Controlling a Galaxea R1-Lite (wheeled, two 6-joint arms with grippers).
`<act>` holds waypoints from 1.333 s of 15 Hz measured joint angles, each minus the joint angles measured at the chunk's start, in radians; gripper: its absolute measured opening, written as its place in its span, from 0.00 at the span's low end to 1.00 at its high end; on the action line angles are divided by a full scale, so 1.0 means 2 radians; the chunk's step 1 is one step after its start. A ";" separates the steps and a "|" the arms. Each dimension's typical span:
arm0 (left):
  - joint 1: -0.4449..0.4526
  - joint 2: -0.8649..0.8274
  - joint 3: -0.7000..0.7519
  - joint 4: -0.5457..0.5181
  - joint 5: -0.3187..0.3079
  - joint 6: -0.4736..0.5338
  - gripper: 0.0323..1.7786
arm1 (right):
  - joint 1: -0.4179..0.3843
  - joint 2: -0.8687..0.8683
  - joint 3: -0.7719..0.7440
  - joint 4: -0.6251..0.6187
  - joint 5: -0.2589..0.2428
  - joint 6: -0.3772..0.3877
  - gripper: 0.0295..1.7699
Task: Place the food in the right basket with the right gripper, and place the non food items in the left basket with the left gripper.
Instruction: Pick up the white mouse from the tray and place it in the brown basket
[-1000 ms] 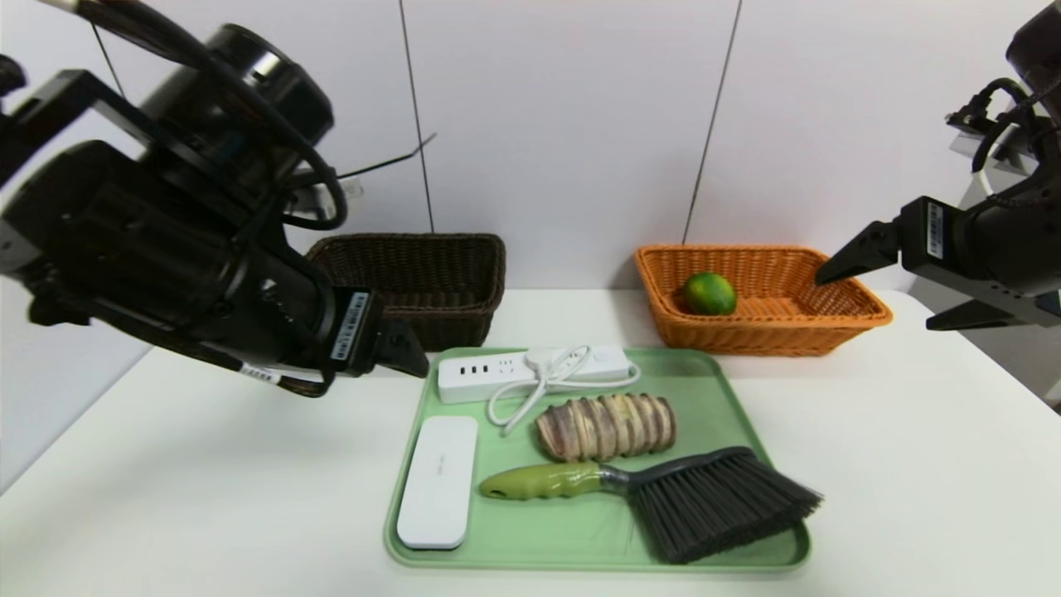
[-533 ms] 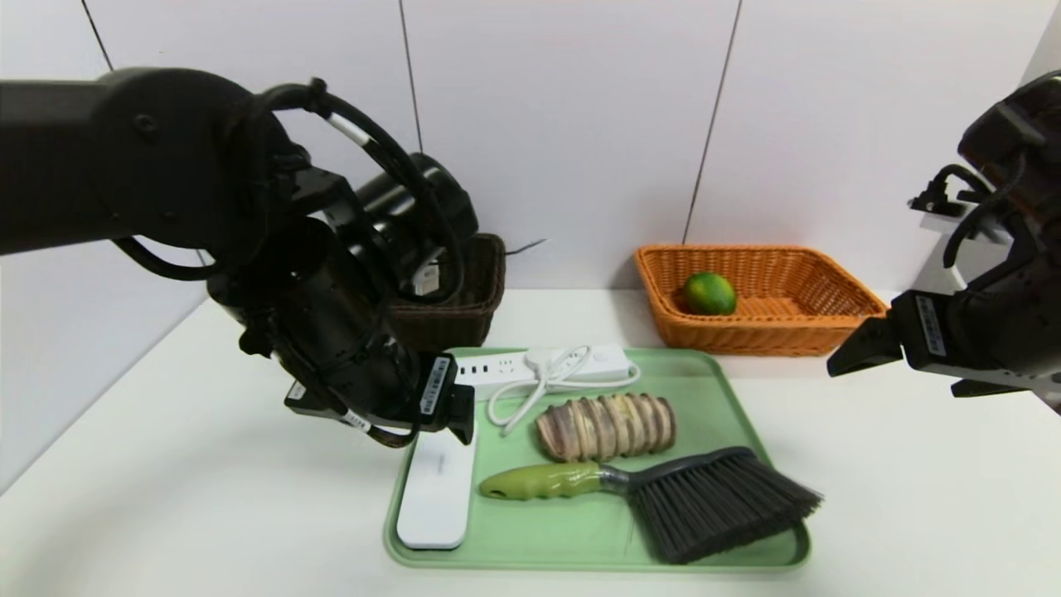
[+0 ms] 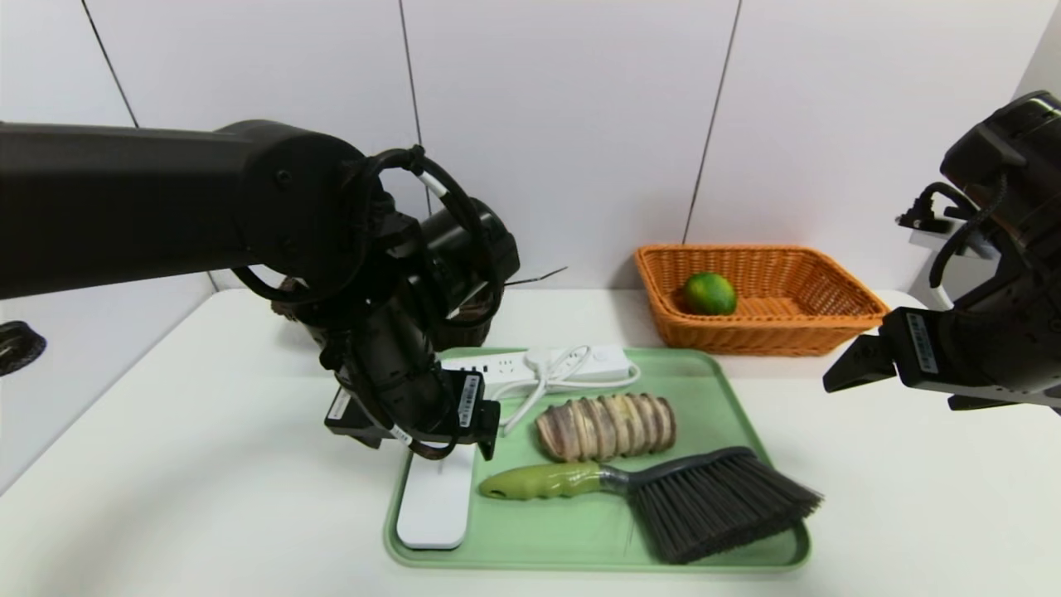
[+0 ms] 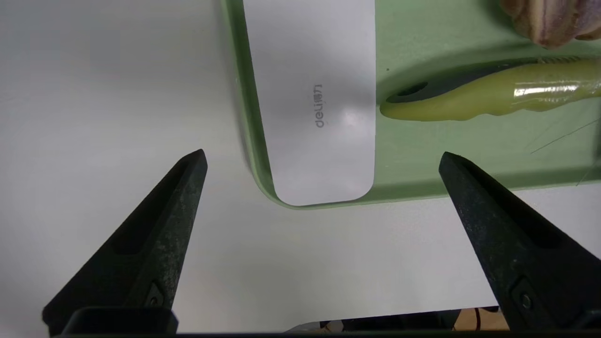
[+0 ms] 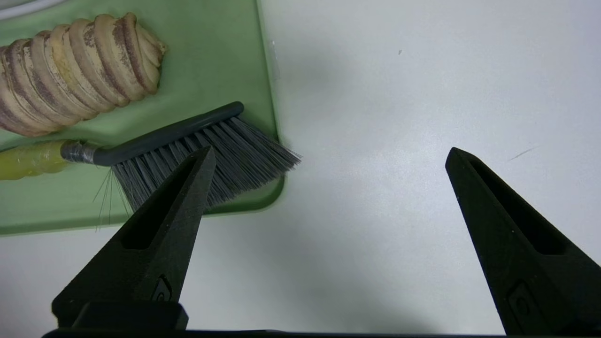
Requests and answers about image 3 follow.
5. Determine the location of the orange wicker basket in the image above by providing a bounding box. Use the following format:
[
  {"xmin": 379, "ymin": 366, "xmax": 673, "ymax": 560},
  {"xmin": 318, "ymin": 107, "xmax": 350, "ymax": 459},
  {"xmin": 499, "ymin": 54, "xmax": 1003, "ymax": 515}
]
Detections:
[{"xmin": 635, "ymin": 244, "xmax": 894, "ymax": 357}]

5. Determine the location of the light green plastic tray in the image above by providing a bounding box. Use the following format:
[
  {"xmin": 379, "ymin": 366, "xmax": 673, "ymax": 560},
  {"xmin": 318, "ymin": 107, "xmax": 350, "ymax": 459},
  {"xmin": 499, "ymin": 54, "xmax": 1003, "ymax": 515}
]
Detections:
[{"xmin": 384, "ymin": 347, "xmax": 811, "ymax": 573}]

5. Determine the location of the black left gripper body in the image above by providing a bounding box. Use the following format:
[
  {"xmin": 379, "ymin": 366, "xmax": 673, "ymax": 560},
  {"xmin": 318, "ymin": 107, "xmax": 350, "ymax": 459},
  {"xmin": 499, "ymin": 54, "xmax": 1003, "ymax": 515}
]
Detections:
[{"xmin": 323, "ymin": 307, "xmax": 487, "ymax": 449}]

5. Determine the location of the black braided cable loop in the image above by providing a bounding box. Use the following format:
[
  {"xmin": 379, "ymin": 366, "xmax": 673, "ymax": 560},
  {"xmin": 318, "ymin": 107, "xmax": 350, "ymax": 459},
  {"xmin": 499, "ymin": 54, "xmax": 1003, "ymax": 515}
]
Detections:
[{"xmin": 0, "ymin": 322, "xmax": 46, "ymax": 376}]

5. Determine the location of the striped brown taro root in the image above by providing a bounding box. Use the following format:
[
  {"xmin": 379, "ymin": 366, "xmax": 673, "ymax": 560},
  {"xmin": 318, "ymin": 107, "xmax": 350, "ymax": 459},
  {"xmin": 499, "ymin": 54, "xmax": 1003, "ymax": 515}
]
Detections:
[{"xmin": 535, "ymin": 393, "xmax": 677, "ymax": 464}]

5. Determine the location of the green-handled black bristle brush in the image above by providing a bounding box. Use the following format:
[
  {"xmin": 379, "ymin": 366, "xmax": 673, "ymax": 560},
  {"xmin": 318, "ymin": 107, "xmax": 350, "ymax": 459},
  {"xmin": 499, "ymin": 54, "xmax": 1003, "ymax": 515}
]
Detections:
[{"xmin": 479, "ymin": 447, "xmax": 825, "ymax": 566}]

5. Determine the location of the black left camera cable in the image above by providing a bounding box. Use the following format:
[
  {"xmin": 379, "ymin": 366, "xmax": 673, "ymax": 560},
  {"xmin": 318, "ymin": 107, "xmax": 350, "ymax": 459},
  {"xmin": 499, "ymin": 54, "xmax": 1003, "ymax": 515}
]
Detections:
[{"xmin": 365, "ymin": 145, "xmax": 500, "ymax": 332}]

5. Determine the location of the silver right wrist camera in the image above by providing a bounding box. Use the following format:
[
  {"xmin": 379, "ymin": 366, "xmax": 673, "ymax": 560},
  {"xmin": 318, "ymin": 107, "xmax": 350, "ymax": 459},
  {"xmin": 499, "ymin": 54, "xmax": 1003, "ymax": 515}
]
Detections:
[{"xmin": 897, "ymin": 187, "xmax": 1000, "ymax": 260}]

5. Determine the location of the dark brown wicker basket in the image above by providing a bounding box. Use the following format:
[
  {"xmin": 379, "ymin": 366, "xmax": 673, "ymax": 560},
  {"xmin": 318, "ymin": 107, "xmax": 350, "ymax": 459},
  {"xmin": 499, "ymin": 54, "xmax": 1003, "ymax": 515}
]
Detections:
[{"xmin": 269, "ymin": 278, "xmax": 506, "ymax": 351}]

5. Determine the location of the green round citrus fruit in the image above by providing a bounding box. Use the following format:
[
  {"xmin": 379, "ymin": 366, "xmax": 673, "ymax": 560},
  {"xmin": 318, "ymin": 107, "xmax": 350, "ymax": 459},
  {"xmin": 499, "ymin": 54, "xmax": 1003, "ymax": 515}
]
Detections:
[{"xmin": 682, "ymin": 272, "xmax": 738, "ymax": 317}]

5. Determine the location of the white power strip with cord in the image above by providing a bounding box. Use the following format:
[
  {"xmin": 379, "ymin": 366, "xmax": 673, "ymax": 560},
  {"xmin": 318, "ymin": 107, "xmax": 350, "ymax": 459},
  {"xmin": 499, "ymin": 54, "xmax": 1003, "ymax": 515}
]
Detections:
[{"xmin": 439, "ymin": 343, "xmax": 642, "ymax": 438}]

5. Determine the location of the white rounded box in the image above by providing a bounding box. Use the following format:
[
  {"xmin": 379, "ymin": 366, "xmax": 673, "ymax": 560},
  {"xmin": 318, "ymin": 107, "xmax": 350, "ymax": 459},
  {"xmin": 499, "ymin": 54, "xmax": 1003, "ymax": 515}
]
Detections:
[{"xmin": 396, "ymin": 444, "xmax": 477, "ymax": 551}]

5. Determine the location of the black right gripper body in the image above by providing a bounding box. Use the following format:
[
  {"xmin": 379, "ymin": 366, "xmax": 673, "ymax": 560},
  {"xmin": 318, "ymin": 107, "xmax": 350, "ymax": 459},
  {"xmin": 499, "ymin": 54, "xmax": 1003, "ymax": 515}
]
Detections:
[{"xmin": 879, "ymin": 306, "xmax": 1061, "ymax": 409}]

